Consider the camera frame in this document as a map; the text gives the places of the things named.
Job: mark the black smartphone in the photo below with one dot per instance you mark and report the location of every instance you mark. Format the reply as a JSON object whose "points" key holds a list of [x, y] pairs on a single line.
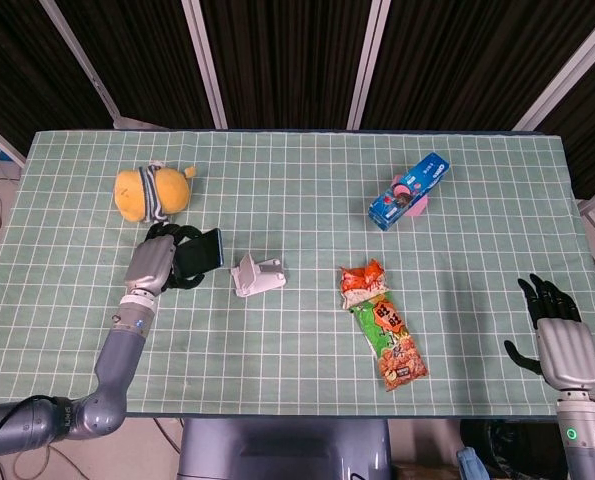
{"points": [[197, 255]]}

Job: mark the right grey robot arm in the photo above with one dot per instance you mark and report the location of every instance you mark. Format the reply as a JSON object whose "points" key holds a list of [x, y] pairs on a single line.
{"points": [[582, 450]]}

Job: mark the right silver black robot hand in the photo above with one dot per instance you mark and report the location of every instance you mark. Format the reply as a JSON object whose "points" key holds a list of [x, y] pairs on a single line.
{"points": [[567, 350]]}

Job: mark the blue white striped scarf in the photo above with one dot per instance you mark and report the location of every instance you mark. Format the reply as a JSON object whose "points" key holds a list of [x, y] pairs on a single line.
{"points": [[152, 195]]}

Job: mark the green checked tablecloth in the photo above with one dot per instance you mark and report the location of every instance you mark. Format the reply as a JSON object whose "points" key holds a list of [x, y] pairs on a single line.
{"points": [[297, 350]]}

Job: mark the green orange snack bag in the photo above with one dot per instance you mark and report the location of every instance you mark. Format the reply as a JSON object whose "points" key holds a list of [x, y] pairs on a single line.
{"points": [[372, 325]]}

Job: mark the orange snack packet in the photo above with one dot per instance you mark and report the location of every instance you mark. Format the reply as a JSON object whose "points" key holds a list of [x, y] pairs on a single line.
{"points": [[362, 280]]}

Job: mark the blue cloth item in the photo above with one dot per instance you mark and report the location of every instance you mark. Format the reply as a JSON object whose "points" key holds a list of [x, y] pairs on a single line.
{"points": [[469, 465]]}

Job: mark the grey robot torso base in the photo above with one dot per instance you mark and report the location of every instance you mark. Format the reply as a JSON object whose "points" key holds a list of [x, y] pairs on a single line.
{"points": [[287, 450]]}

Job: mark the white folding phone stand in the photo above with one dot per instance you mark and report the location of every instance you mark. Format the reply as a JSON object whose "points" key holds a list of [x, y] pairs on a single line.
{"points": [[264, 282]]}

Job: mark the yellow plush toy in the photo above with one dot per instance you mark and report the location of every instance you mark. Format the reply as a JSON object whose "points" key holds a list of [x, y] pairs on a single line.
{"points": [[172, 192]]}

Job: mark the blue Oreo cookie box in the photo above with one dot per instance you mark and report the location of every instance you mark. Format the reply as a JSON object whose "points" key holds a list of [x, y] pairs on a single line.
{"points": [[427, 172]]}

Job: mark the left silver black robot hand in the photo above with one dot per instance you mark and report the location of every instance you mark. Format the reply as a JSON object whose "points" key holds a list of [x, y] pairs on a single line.
{"points": [[149, 265]]}

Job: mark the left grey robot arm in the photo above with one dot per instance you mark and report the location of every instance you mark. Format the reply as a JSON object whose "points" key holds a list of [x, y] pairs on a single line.
{"points": [[117, 360]]}

